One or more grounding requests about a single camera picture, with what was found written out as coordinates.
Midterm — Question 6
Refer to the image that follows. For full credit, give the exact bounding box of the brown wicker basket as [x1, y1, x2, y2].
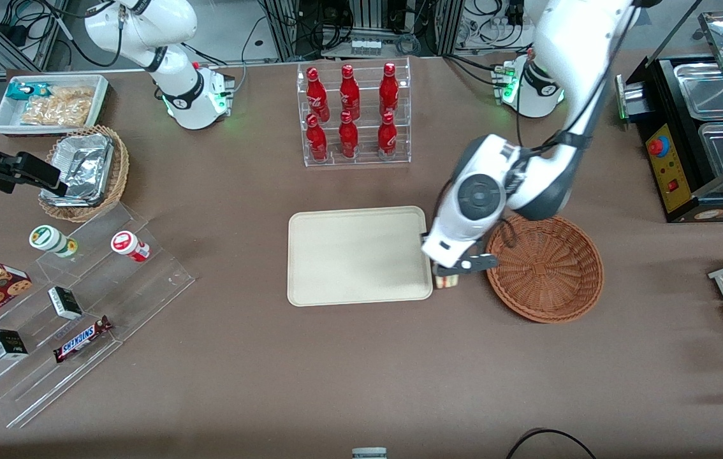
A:
[485, 214, 604, 323]

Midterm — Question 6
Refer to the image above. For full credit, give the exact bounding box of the light wicker basket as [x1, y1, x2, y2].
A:
[38, 125, 130, 223]

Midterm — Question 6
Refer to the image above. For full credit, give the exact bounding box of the cream plastic tray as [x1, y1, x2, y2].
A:
[287, 205, 434, 307]

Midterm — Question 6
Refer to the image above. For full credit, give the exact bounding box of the stack of foil trays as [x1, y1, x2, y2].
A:
[40, 133, 115, 208]

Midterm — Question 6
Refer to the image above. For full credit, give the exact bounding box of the white plastic bin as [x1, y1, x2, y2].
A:
[0, 74, 110, 138]

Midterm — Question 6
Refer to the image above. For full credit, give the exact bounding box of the clear bag of crackers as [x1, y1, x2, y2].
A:
[20, 99, 92, 127]
[48, 85, 96, 104]

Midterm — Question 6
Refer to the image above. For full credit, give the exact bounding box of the green lid sunflower jar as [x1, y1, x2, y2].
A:
[29, 224, 79, 259]

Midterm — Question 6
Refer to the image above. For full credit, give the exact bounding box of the teal snack packet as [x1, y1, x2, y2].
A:
[6, 82, 51, 101]

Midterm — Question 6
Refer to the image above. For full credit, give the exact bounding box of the red lid small jar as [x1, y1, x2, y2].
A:
[110, 230, 151, 263]

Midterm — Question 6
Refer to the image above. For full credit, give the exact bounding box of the clear acrylic bottle rack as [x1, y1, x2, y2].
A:
[296, 57, 412, 168]

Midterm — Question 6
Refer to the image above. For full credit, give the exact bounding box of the red cola bottle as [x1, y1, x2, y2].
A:
[306, 113, 328, 162]
[340, 64, 361, 120]
[339, 110, 359, 159]
[377, 112, 398, 157]
[379, 62, 400, 117]
[306, 67, 329, 122]

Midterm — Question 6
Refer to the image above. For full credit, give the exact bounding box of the black box with white label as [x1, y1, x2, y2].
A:
[48, 286, 84, 321]

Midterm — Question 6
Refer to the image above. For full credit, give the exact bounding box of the clear acrylic tiered shelf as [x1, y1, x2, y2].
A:
[0, 203, 196, 429]

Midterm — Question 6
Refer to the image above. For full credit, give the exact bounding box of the Snickers chocolate bar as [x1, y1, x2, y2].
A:
[53, 316, 113, 364]

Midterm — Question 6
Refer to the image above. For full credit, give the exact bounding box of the black box with Face print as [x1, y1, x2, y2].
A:
[0, 329, 29, 361]

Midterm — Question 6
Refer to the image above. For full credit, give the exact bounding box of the black food warmer machine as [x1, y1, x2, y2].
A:
[615, 10, 723, 224]

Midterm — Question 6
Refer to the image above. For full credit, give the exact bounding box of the black cable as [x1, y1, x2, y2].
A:
[505, 428, 598, 459]

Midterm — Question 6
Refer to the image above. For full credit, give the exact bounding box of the aluminium frame rack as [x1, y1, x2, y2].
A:
[258, 0, 464, 61]

